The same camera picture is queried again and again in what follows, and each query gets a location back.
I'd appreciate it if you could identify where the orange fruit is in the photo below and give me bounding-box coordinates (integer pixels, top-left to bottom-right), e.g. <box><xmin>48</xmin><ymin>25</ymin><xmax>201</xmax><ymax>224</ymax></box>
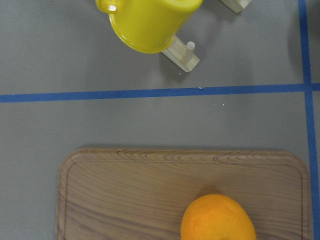
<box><xmin>180</xmin><ymin>194</ymin><xmax>257</xmax><ymax>240</ymax></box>

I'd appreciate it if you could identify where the wooden peg drying rack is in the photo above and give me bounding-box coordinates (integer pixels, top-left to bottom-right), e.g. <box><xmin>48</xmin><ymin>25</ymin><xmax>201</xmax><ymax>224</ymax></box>
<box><xmin>162</xmin><ymin>0</ymin><xmax>251</xmax><ymax>73</ymax></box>

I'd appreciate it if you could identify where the wooden cutting board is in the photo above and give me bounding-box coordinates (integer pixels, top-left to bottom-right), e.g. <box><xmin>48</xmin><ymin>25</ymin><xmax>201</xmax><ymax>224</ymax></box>
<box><xmin>56</xmin><ymin>148</ymin><xmax>315</xmax><ymax>240</ymax></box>

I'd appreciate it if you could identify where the yellow cup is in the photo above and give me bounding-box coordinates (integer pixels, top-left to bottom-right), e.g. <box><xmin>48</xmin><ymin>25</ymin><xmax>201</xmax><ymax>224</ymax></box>
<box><xmin>95</xmin><ymin>0</ymin><xmax>203</xmax><ymax>54</ymax></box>

